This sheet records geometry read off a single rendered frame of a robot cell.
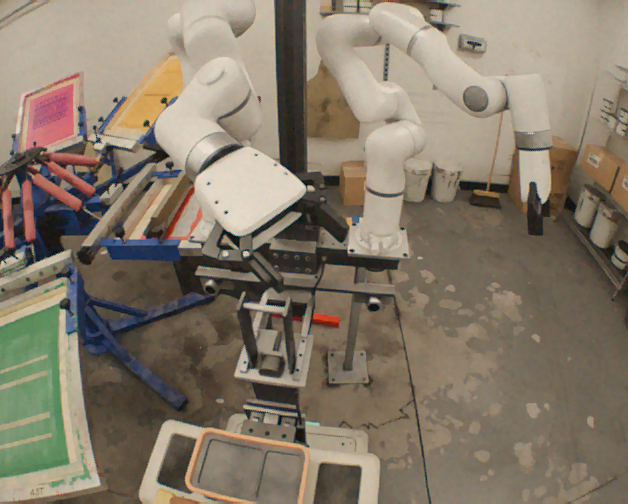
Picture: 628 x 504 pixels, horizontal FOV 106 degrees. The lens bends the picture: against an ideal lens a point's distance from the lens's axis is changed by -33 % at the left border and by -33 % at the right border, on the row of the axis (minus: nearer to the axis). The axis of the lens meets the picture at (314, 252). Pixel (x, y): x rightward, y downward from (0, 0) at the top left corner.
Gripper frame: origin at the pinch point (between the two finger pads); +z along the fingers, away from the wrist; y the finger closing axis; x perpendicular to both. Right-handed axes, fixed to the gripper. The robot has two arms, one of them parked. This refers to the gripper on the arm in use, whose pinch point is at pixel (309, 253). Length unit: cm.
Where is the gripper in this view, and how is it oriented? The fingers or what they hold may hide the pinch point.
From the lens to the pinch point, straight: 36.5
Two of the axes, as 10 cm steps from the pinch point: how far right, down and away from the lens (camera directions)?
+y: -7.2, 5.7, -4.0
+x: 1.0, -4.9, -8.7
